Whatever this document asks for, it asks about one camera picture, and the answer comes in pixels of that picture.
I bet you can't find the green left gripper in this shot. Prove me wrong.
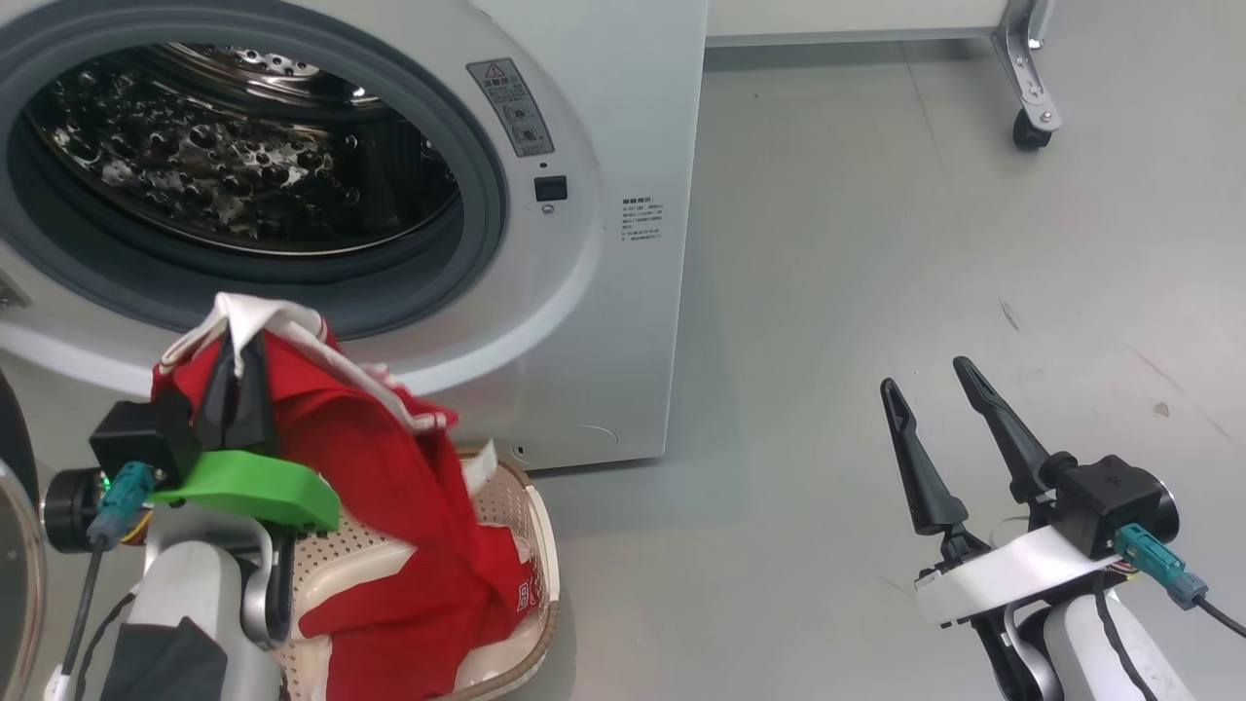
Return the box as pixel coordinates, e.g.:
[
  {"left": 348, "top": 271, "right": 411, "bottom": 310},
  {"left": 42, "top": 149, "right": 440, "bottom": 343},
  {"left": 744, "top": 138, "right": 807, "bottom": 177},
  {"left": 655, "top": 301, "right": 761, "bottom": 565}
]
[{"left": 148, "top": 332, "right": 343, "bottom": 533}]

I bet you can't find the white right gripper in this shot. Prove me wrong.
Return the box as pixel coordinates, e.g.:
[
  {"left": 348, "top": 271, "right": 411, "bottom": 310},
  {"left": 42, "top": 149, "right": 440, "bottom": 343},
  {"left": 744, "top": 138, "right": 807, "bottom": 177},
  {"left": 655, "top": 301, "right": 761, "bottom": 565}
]
[{"left": 880, "top": 355, "right": 1121, "bottom": 630}]

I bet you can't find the red and white garment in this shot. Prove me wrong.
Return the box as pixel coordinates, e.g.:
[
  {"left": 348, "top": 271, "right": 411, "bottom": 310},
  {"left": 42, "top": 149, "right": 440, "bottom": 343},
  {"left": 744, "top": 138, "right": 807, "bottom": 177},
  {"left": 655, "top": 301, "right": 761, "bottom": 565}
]
[{"left": 151, "top": 291, "right": 537, "bottom": 701}]

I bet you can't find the round washing machine glass door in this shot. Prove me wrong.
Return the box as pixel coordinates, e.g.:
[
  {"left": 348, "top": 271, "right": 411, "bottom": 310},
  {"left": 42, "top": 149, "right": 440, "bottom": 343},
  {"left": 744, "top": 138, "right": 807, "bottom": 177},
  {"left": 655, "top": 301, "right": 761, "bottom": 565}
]
[{"left": 0, "top": 370, "right": 49, "bottom": 701}]

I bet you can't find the cream perforated laundry basket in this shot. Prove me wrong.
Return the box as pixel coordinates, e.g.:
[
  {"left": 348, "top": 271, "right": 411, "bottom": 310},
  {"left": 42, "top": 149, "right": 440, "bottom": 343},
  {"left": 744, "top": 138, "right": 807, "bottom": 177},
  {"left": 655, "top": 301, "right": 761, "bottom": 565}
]
[{"left": 273, "top": 438, "right": 562, "bottom": 701}]

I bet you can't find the white front-load washing machine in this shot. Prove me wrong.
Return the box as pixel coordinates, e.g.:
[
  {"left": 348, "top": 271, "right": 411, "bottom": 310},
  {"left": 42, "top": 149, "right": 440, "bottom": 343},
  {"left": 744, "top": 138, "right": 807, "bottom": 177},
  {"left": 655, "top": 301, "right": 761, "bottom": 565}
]
[{"left": 0, "top": 0, "right": 711, "bottom": 474}]

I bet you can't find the metal cart leg with caster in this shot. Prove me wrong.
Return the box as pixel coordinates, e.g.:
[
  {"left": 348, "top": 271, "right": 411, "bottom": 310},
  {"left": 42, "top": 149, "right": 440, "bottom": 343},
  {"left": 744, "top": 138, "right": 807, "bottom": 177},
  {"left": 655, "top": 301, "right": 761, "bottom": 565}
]
[{"left": 992, "top": 0, "right": 1063, "bottom": 153}]

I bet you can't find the small printed text label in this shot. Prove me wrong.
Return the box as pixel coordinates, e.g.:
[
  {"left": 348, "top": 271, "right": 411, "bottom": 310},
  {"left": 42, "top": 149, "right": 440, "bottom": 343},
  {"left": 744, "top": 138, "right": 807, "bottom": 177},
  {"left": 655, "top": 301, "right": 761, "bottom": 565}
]
[{"left": 617, "top": 199, "right": 666, "bottom": 253}]

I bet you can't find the grey warning sticker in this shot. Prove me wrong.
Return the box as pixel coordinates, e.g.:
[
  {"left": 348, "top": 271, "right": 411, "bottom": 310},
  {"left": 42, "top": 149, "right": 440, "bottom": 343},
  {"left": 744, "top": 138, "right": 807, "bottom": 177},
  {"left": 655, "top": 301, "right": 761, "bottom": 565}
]
[{"left": 466, "top": 57, "right": 557, "bottom": 160}]

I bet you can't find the white cart panel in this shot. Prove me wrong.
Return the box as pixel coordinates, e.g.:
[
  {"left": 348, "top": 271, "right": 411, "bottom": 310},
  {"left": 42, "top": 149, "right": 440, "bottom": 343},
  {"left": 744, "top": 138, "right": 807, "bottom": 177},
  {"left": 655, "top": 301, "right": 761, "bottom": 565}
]
[{"left": 706, "top": 0, "right": 1009, "bottom": 49}]

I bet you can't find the left cable with teal connector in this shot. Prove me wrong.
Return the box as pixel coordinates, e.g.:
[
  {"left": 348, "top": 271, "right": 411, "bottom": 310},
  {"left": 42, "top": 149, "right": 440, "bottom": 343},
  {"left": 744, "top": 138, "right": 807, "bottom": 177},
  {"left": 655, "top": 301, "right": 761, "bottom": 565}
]
[{"left": 56, "top": 461, "right": 158, "bottom": 687}]

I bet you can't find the cable with teal connector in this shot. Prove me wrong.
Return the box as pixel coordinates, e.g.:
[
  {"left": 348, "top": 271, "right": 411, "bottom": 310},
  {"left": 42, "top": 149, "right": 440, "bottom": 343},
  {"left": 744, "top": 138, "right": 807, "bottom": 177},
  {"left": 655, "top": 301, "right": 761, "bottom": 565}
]
[
  {"left": 56, "top": 461, "right": 158, "bottom": 687},
  {"left": 1114, "top": 523, "right": 1246, "bottom": 640}
]

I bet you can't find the right cable with teal connector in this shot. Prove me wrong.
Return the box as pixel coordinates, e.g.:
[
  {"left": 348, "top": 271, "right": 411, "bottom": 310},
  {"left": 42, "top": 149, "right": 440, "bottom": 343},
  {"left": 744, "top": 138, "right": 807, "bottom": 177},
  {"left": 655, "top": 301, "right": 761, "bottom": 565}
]
[{"left": 1114, "top": 523, "right": 1246, "bottom": 640}]

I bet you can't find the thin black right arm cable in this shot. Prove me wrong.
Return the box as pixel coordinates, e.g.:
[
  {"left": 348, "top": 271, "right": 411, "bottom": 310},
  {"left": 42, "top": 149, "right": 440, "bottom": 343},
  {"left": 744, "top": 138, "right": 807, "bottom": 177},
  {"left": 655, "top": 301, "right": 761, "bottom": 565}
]
[{"left": 1089, "top": 574, "right": 1161, "bottom": 701}]

